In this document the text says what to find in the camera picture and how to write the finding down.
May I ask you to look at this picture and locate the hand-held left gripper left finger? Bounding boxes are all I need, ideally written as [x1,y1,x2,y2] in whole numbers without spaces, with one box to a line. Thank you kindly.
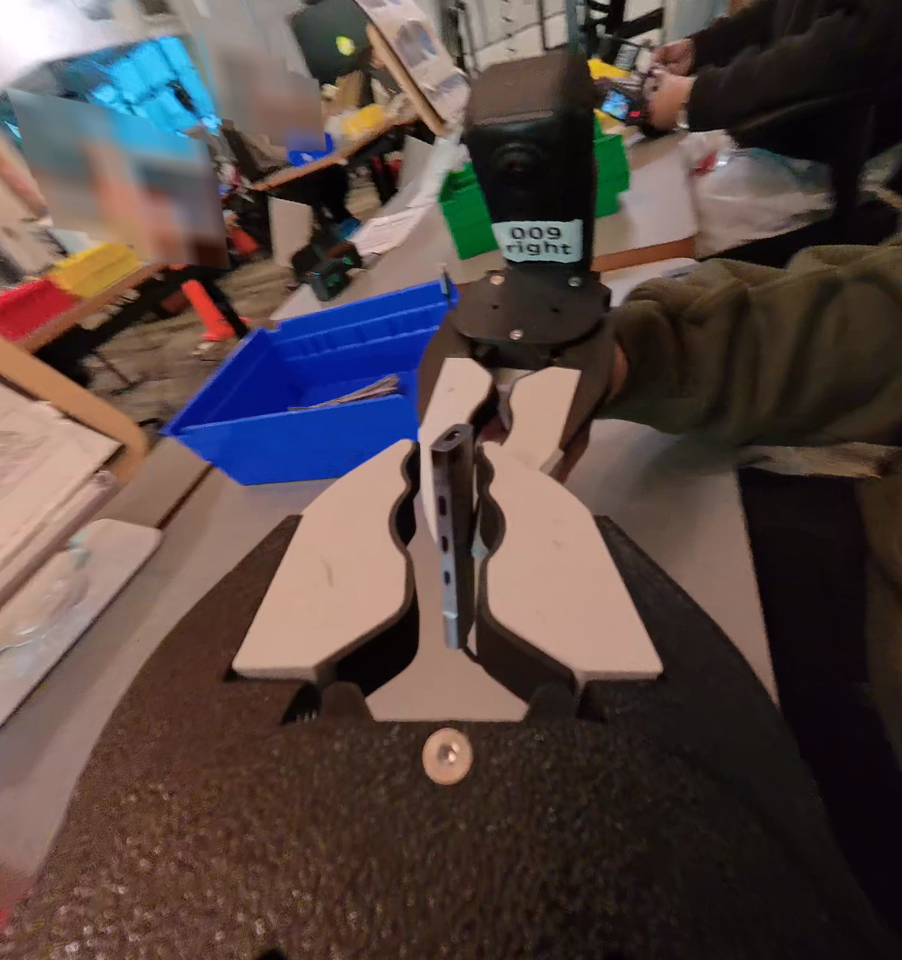
[230,438,422,697]

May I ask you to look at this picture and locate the person's right hand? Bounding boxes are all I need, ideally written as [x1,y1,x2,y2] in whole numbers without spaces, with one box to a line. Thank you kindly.
[550,328,633,486]

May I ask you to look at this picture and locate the green plastic bin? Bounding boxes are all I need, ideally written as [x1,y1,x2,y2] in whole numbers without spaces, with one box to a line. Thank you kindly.
[439,131,632,260]

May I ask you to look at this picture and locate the person's body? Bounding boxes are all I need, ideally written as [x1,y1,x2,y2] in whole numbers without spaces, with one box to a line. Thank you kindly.
[736,442,902,960]

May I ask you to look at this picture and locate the blue plastic bin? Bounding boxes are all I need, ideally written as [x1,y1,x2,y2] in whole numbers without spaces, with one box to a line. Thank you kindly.
[162,279,461,487]

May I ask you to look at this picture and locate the yellow plastic bin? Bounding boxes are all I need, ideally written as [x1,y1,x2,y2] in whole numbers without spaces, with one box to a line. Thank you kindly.
[49,243,144,297]

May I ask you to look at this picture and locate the black device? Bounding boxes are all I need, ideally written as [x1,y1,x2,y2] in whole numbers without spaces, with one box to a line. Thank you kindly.
[293,240,362,301]

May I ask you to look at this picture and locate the handheld device with screen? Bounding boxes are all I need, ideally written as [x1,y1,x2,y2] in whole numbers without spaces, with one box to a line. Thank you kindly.
[601,84,650,125]

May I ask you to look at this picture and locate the white instruction sheet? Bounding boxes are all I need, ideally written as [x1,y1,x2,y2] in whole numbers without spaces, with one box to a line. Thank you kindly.
[0,367,122,601]

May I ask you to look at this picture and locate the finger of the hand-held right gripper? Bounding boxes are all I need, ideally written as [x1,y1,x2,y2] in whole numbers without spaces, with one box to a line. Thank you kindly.
[496,366,584,477]
[418,357,497,543]

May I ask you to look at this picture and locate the red plastic bin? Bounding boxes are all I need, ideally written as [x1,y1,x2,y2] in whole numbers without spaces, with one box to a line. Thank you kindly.
[0,279,77,342]

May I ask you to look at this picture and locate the white plastic bag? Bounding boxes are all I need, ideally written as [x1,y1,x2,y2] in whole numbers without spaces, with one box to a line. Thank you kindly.
[679,131,834,256]

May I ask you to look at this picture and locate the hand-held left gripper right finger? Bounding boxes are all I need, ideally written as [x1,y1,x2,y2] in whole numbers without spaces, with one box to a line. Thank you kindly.
[473,442,665,705]

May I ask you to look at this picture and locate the orange traffic cone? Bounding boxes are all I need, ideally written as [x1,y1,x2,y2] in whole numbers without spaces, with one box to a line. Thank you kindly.
[181,279,249,342]

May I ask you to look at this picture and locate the grey usb hub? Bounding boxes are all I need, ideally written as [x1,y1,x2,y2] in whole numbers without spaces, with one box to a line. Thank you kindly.
[427,422,477,651]

